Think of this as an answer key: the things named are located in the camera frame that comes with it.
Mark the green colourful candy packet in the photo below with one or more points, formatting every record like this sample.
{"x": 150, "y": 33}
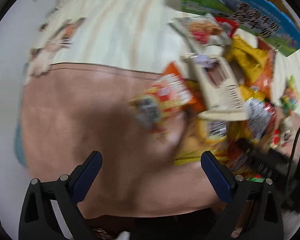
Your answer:
{"x": 290, "y": 97}

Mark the orange panda snack packet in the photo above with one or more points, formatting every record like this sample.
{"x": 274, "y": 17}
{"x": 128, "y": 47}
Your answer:
{"x": 167, "y": 96}

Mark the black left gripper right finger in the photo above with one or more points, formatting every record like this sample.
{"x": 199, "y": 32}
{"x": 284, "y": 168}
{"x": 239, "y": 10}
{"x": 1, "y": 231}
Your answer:
{"x": 254, "y": 204}

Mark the yellow Korean cheese ramen packet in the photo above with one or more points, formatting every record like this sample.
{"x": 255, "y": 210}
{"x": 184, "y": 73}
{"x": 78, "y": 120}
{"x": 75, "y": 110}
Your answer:
{"x": 251, "y": 135}

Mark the red triangular snack packet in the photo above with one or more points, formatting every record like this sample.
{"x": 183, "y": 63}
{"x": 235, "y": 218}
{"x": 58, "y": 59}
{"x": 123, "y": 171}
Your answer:
{"x": 229, "y": 26}

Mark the white oat cookie packet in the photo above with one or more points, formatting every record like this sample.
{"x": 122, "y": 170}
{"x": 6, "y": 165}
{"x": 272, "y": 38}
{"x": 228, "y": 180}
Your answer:
{"x": 200, "y": 31}

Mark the yellow egg cookie packet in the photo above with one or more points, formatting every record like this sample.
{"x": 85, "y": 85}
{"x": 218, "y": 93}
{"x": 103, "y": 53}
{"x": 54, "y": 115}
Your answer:
{"x": 203, "y": 135}

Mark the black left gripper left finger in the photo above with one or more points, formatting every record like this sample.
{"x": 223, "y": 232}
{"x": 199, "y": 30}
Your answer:
{"x": 38, "y": 219}

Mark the cream chocolate stick box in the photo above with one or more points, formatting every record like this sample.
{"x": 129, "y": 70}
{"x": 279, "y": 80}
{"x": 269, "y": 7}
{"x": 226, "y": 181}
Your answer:
{"x": 219, "y": 88}

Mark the striped and pink bed sheet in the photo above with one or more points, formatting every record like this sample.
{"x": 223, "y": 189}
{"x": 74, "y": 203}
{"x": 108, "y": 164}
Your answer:
{"x": 94, "y": 58}

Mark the blue green milk carton box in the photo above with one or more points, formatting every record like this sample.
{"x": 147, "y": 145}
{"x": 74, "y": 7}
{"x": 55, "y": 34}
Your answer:
{"x": 258, "y": 17}

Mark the yellow foil snack packet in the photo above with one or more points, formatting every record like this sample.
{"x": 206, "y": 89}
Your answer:
{"x": 251, "y": 60}

